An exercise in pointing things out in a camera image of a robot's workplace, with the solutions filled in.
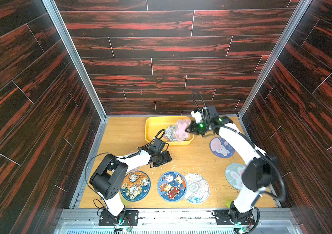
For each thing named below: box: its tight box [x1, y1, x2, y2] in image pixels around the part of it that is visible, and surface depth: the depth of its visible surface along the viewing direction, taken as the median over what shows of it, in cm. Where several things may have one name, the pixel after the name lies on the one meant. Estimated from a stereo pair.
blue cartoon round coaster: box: [156, 171, 188, 203], surface depth 86 cm
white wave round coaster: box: [184, 173, 210, 205], surface depth 86 cm
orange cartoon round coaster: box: [120, 170, 151, 202], surface depth 86 cm
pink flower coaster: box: [175, 118, 192, 143], surface depth 88 cm
